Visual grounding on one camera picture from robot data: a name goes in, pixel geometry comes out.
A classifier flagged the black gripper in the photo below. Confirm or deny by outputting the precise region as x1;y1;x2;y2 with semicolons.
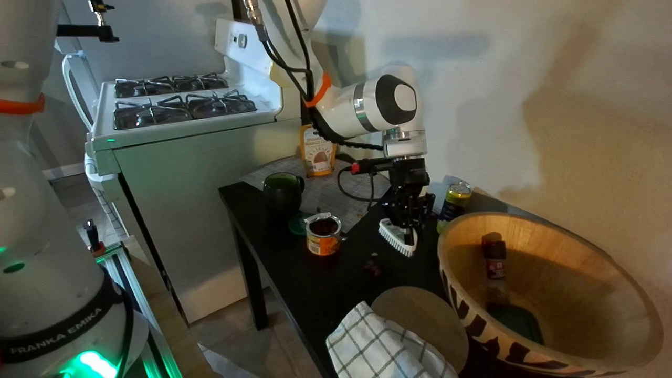
349;155;432;229

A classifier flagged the white green scrub brush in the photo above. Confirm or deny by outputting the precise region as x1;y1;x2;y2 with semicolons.
378;219;419;258

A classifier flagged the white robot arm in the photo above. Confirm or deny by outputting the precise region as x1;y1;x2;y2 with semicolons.
0;0;150;378

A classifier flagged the yellow green bottle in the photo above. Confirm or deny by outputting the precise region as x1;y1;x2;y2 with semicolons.
436;180;473;230

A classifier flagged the small white orange cup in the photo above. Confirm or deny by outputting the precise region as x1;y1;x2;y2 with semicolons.
305;213;343;258

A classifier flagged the spice bottle in bowl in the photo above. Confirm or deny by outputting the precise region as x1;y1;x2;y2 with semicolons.
482;230;509;304

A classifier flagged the round cork coaster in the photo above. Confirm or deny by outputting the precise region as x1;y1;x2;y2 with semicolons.
372;285;468;371

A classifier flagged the yellow food pouch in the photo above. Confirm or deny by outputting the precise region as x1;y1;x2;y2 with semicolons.
301;125;336;179

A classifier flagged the dark green mug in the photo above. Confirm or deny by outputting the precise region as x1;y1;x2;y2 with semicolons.
263;172;305;223

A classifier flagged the black side table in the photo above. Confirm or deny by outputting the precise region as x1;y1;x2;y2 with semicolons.
219;183;447;378

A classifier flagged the white checked dish towel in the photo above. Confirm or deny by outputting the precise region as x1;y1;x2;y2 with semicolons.
326;303;457;378

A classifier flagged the wooden zebra pattern bowl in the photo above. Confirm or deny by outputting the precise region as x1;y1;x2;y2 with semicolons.
436;213;663;378

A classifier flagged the white gas stove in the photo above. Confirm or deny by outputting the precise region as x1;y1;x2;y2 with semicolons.
61;19;301;323

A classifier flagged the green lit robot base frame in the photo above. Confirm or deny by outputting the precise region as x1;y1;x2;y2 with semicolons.
94;240;215;378

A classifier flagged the black camera tripod arm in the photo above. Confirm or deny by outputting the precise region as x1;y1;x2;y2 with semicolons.
57;0;117;42

